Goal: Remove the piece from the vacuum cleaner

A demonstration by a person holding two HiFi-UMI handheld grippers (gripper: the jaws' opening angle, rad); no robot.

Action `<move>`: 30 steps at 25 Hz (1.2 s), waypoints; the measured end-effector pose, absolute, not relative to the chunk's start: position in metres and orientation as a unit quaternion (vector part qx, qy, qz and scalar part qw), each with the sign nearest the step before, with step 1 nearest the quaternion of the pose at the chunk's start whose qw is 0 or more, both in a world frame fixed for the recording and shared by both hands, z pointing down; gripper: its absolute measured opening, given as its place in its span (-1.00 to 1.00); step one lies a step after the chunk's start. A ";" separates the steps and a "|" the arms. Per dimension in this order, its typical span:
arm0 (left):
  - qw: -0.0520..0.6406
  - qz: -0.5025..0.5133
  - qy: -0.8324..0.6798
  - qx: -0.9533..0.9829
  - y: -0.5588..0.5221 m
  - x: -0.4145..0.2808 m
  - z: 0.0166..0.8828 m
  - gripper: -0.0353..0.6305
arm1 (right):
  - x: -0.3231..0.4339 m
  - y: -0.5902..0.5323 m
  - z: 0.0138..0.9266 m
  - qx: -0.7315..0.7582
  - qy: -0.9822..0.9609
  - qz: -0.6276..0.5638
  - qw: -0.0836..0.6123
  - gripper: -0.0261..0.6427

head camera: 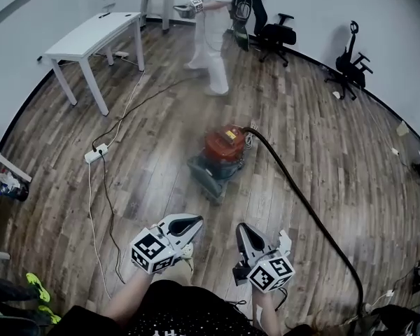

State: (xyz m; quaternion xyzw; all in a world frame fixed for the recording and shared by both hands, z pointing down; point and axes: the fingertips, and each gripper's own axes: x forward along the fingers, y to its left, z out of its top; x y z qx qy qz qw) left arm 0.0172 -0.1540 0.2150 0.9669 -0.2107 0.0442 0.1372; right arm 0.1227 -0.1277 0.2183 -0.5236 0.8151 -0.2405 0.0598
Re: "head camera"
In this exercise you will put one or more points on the tipped black office chair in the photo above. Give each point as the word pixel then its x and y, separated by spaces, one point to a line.
pixel 351 66

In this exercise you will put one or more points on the black pen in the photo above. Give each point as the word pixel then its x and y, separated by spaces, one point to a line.
pixel 104 14

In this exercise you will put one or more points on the beige paper sheet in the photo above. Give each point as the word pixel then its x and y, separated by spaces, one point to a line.
pixel 402 129

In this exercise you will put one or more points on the white table leg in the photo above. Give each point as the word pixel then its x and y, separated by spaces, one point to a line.
pixel 10 166

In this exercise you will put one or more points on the person's black dotted shirt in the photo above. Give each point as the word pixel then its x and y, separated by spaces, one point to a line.
pixel 182 313

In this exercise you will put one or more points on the person's beige trouser leg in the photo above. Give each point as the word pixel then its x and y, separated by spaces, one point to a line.
pixel 178 272

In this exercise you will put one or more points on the small white paper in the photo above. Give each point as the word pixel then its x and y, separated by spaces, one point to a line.
pixel 336 94

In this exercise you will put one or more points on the person's right forearm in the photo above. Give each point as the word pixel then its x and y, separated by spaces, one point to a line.
pixel 264 310

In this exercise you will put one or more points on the person's left forearm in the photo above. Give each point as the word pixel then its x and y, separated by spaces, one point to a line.
pixel 129 297

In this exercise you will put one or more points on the white plug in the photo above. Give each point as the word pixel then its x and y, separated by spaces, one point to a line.
pixel 368 307

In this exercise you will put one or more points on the person's white shoe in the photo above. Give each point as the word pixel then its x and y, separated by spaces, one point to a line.
pixel 187 250

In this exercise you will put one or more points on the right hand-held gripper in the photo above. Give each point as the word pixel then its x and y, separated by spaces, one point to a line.
pixel 271 275

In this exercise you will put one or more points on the white charger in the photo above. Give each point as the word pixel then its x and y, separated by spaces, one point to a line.
pixel 395 150

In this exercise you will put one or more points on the black backpack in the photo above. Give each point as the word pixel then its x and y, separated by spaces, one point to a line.
pixel 399 322

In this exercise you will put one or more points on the white adapter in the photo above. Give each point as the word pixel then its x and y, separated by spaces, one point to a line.
pixel 389 293

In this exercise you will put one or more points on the red and grey vacuum cleaner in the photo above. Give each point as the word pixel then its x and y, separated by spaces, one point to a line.
pixel 222 154

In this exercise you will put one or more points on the small white power strip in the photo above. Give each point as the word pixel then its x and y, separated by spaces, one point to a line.
pixel 122 54

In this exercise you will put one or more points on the white table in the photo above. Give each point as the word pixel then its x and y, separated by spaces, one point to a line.
pixel 91 33

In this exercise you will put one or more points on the neon yellow shoe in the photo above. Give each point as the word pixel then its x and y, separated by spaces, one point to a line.
pixel 50 314
pixel 38 287

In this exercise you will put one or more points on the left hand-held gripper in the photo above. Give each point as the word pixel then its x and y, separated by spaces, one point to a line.
pixel 150 252

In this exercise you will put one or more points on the black trash bin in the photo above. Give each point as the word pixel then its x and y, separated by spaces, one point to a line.
pixel 15 189

